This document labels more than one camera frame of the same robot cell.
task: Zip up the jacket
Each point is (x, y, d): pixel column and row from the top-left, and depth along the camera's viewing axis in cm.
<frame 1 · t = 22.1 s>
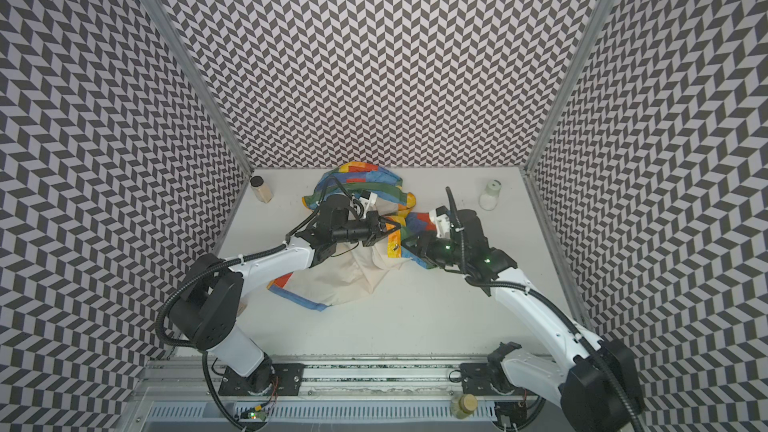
left hand: (398, 224, 78), fingers closed
right hand: (405, 244, 75), fingers open
rainbow coloured jacket: (342, 274, 92), on the table
black-lid jar back left: (260, 188, 105), point 9 cm above the table
white bottle back right: (489, 198, 105), point 6 cm above the table

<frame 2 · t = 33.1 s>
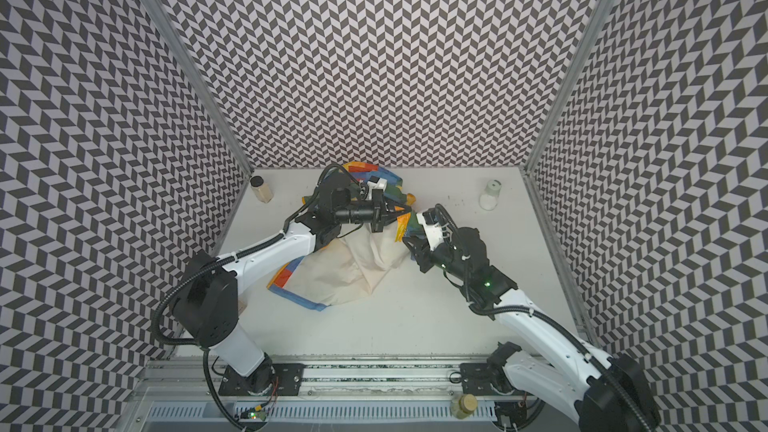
left hand: (407, 209, 71), fingers closed
right hand: (409, 235, 74), fingers open
the named things where they were.

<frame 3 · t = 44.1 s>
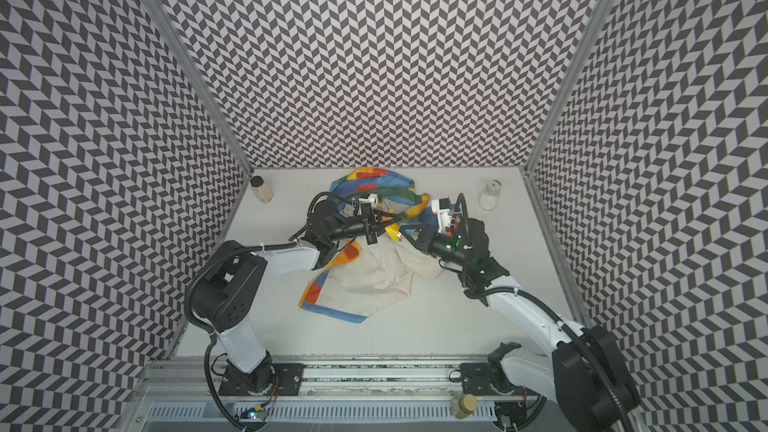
left hand: (396, 219, 75), fingers closed
right hand: (403, 230, 74), fingers closed
rainbow coloured jacket: (362, 279, 91), on the table
the other named things where they were.

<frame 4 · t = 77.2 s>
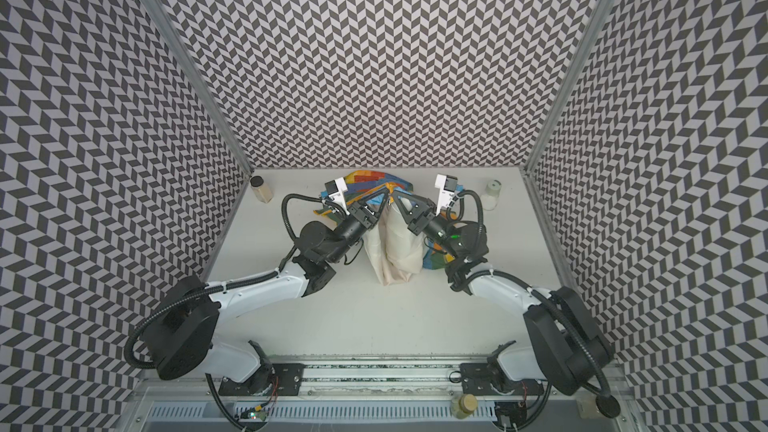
left hand: (391, 192, 66), fingers closed
right hand: (396, 197, 65), fingers closed
rainbow coloured jacket: (394, 249, 78), point 19 cm above the table
the other named things where they were.

